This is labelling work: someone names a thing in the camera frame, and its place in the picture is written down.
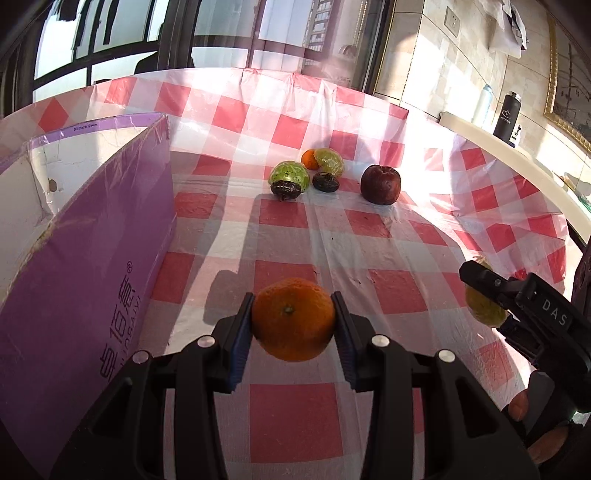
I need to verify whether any purple cardboard box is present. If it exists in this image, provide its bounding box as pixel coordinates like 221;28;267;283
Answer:
1;113;176;476

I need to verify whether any dark red apple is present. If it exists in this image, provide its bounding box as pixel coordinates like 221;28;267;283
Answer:
360;165;402;205

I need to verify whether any yellow-green pear fruit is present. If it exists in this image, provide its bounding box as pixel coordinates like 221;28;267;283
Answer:
465;285;508;328

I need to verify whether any dark mangosteen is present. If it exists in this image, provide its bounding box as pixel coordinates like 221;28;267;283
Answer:
270;180;301;201
312;172;339;193

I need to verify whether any right hand with black glove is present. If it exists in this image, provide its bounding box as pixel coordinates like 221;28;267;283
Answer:
507;389;569;465

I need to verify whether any red white checkered tablecloth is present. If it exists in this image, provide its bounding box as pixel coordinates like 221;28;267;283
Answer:
0;67;570;480

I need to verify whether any gold framed picture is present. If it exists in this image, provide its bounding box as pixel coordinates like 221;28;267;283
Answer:
544;14;590;155

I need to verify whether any small orange tangerine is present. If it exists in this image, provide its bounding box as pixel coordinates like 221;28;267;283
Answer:
301;149;320;171

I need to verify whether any black water bottle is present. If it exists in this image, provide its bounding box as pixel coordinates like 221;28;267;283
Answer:
493;91;521;143

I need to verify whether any clear water bottle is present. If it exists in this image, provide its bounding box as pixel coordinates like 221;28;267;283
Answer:
472;84;495;128

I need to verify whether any green half fruit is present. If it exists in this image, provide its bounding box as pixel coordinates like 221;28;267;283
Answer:
267;161;310;191

